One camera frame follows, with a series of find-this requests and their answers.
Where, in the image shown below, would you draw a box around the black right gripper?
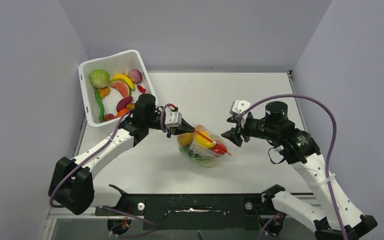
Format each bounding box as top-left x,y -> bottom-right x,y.
221,112 -> 277,145

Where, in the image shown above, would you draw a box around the yellow pear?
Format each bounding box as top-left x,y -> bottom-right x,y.
193,130 -> 216,149

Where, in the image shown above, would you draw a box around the green lettuce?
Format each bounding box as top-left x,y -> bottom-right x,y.
179,146 -> 217,168

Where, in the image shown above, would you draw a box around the red tomato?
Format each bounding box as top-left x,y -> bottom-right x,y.
211,140 -> 230,156

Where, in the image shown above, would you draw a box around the clear orange zip bag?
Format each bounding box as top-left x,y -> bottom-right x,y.
187,124 -> 231,163

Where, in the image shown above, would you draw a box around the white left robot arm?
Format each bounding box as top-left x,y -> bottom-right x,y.
48,93 -> 195,215

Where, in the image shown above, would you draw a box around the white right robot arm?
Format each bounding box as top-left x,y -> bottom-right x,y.
222,100 -> 378,240

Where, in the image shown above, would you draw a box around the red chili pepper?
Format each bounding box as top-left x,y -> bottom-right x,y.
136,85 -> 147,95

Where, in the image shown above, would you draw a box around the brown potato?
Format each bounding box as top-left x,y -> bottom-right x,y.
124,103 -> 135,111

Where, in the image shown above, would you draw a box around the orange tangerine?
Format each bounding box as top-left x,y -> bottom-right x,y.
116,108 -> 130,118

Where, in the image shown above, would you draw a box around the purple sweet potato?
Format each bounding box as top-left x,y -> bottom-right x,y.
116,96 -> 133,112

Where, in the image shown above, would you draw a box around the purple onion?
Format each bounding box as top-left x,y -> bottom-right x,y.
128,69 -> 143,84

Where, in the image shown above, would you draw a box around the watermelon slice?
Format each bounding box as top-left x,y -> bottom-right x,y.
110,81 -> 132,98

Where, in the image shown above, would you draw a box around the red grapes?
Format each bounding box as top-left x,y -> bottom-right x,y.
102,113 -> 117,122

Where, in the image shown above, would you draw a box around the yellow banana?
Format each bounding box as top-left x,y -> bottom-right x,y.
110,73 -> 135,91

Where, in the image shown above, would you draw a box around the green cucumber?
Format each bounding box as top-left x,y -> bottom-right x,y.
94,90 -> 105,123

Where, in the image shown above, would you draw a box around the orange pepper piece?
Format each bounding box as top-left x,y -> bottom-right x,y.
97,86 -> 111,99

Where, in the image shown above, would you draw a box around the white plastic bin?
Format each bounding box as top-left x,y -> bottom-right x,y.
78,49 -> 157,128

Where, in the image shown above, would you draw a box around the green cabbage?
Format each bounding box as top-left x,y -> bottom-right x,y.
88,69 -> 111,89

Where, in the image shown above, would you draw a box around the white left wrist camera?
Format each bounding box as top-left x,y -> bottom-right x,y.
164,105 -> 183,129

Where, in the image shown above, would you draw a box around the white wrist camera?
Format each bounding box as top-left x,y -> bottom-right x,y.
229,99 -> 251,116
164,105 -> 183,129

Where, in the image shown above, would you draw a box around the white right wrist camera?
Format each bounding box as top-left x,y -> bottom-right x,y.
229,99 -> 251,116

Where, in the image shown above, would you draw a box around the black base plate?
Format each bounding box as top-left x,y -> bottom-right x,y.
95,193 -> 277,231

